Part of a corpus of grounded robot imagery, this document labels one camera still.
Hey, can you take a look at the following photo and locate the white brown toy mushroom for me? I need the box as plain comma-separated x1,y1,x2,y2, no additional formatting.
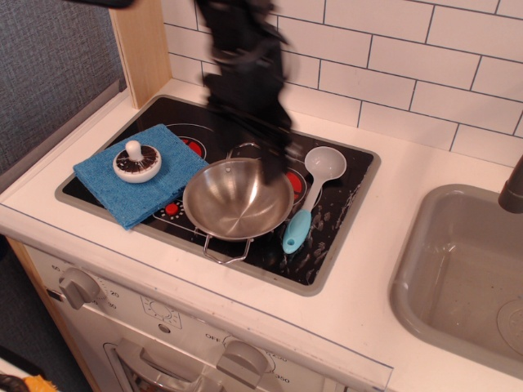
113,140,162,184

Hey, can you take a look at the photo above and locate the silver steel pot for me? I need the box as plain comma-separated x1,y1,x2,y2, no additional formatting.
182,142,294,265

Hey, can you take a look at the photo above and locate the grey sink basin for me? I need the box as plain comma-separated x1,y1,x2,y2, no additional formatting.
391,185,522,378

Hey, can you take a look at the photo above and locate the grey right oven knob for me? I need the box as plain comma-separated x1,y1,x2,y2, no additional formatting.
217,341,269,389

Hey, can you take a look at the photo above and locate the grey faucet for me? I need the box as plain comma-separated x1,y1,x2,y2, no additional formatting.
498,156,523,214

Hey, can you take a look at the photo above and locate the oven door with handle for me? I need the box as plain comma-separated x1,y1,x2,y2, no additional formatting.
101,337,328,392

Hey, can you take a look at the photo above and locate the white spoon with blue handle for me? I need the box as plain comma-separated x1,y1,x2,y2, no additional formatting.
282,146,346,254

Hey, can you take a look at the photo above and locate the light wooden post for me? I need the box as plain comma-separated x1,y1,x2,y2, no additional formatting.
110,0,172,109

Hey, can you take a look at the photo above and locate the yellow cloth object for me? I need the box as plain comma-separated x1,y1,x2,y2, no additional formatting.
1,374,58,392

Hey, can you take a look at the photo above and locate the blue folded cloth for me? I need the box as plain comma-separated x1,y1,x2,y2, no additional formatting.
74,124,207,229

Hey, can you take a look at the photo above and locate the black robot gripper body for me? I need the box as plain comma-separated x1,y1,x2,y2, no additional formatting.
203,37,292,139

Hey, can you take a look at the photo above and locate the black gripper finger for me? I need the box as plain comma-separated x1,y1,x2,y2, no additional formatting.
257,131,291,185

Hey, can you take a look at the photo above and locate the grey left timer knob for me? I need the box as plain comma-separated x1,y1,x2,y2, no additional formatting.
59,268,101,310

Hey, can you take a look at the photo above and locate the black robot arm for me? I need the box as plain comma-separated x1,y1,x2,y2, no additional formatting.
196,1,292,184

